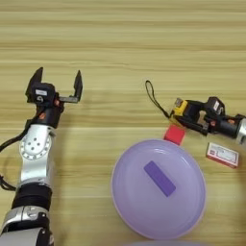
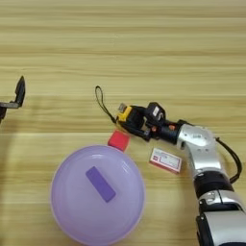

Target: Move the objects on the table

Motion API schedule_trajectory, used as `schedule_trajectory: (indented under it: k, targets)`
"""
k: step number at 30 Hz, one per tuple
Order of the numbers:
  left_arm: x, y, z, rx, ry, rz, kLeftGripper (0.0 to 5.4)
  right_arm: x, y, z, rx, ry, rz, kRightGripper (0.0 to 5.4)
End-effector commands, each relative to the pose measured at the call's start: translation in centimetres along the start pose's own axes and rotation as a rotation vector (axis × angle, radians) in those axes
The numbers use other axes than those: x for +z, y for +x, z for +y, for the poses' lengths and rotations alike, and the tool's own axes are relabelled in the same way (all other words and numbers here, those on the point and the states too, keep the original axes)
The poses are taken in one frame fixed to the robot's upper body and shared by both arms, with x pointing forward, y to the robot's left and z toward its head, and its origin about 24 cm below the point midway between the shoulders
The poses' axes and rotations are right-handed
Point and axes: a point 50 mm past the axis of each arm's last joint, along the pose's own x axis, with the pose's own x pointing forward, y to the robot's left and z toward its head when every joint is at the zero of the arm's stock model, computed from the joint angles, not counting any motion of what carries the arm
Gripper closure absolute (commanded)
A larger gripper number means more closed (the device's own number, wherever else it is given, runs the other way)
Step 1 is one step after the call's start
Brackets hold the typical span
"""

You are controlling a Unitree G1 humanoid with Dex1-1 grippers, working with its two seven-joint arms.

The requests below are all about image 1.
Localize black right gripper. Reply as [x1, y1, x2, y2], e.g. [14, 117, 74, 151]
[174, 99, 241, 138]

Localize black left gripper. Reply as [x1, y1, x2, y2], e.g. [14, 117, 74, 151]
[25, 66, 84, 129]

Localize yellow black tape measure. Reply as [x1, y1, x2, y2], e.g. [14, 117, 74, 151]
[144, 80, 208, 129]

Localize red block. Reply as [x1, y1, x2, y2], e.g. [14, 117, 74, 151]
[163, 124, 186, 146]

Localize red white card box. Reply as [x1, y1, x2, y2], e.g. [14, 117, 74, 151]
[206, 142, 240, 169]

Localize purple round plate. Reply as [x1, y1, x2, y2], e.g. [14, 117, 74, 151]
[111, 138, 207, 240]

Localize left gripper white-labelled black box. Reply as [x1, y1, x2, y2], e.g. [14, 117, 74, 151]
[32, 82, 57, 104]

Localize gripper white-labelled black box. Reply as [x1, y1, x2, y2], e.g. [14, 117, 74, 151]
[205, 96, 226, 116]
[32, 82, 57, 104]

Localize right gripper white-labelled black box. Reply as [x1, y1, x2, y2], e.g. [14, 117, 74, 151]
[205, 96, 226, 116]

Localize purple rectangular block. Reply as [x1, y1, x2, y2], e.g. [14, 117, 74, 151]
[143, 160, 177, 197]

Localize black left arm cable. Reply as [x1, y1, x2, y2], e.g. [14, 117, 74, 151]
[0, 109, 46, 192]

